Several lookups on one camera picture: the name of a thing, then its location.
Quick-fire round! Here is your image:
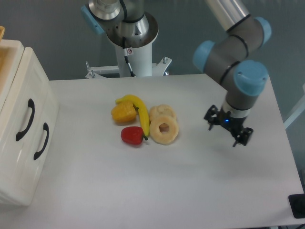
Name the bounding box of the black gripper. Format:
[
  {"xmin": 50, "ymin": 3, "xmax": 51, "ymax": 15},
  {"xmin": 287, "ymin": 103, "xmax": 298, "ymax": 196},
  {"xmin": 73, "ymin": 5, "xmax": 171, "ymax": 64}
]
[{"xmin": 204, "ymin": 105, "xmax": 254, "ymax": 147}]

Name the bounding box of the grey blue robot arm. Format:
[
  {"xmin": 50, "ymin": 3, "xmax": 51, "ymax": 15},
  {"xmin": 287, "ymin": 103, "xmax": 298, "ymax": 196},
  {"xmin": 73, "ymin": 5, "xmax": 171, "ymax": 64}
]
[{"xmin": 81, "ymin": 0, "xmax": 272, "ymax": 146}]

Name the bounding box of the white drawer cabinet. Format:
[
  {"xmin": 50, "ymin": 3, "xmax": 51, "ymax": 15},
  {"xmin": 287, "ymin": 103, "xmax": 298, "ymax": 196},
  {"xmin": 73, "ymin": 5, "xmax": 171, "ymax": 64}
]
[{"xmin": 0, "ymin": 40, "xmax": 60, "ymax": 206}]

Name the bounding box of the beige bread roll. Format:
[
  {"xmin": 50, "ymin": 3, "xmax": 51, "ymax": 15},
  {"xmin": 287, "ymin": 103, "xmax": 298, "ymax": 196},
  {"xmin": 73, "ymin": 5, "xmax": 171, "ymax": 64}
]
[{"xmin": 149, "ymin": 104, "xmax": 177, "ymax": 121}]

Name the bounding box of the red bell pepper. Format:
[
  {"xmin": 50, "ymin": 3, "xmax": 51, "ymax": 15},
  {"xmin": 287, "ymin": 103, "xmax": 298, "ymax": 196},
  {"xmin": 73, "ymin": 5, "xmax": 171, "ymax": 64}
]
[{"xmin": 121, "ymin": 126, "xmax": 148, "ymax": 145}]

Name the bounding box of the yellow banana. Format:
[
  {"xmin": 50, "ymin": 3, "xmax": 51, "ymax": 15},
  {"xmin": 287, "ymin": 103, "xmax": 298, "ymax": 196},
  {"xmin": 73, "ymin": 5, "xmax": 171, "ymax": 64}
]
[{"xmin": 115, "ymin": 94, "xmax": 150, "ymax": 137}]

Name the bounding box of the black device at corner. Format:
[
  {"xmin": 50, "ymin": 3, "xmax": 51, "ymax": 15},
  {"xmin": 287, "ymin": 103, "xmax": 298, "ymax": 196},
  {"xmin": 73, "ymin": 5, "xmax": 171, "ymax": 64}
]
[{"xmin": 288, "ymin": 194, "xmax": 305, "ymax": 219}]

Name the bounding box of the yellow bell pepper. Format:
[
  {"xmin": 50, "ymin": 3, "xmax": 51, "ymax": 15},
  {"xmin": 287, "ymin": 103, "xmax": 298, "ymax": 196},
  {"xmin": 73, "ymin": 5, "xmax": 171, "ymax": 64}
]
[{"xmin": 111, "ymin": 101, "xmax": 139, "ymax": 124}]

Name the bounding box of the beige bagel ring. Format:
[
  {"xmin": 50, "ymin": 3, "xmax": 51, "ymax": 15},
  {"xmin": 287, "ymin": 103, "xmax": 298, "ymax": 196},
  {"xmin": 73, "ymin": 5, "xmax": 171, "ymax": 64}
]
[{"xmin": 149, "ymin": 114, "xmax": 179, "ymax": 145}]

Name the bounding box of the black cable on pedestal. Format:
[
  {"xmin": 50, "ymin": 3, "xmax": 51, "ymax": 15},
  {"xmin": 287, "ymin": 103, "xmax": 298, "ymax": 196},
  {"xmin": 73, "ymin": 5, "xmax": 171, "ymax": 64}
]
[{"xmin": 121, "ymin": 36, "xmax": 136, "ymax": 78}]

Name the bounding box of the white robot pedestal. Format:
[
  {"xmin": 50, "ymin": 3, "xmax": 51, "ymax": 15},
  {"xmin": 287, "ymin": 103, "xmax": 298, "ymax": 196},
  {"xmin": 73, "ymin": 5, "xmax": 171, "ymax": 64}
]
[{"xmin": 105, "ymin": 11, "xmax": 159, "ymax": 78}]

